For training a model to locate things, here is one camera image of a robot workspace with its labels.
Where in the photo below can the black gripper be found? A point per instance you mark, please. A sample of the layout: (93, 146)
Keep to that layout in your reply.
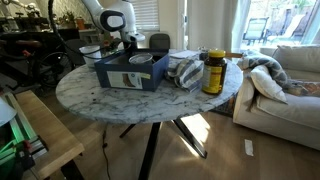
(130, 47)

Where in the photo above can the round metal tin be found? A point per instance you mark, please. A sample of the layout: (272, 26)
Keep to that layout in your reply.
(144, 58)

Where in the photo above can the white pillow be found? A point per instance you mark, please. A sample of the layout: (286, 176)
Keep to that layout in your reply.
(264, 83)

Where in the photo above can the amber vitamin bottle yellow lid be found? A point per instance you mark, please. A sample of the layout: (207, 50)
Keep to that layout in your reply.
(214, 72)

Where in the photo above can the grey chair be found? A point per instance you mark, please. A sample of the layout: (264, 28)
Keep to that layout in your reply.
(159, 41)

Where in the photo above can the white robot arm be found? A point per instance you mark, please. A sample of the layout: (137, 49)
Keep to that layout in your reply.
(119, 16)

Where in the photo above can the striped grey white cloth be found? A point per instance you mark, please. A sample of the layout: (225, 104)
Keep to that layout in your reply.
(185, 73)

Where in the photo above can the wooden bench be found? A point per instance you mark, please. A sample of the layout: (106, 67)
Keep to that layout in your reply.
(62, 145)

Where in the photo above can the grey patterned pillow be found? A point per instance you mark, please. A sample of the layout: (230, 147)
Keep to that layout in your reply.
(253, 58)

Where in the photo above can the beige sofa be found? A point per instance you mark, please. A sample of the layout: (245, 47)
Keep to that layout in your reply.
(297, 120)

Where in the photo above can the blue cardboard box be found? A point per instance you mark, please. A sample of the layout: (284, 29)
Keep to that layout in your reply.
(115, 71)

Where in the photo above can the translucent plastic cup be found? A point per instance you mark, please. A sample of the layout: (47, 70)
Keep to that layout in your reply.
(91, 54)

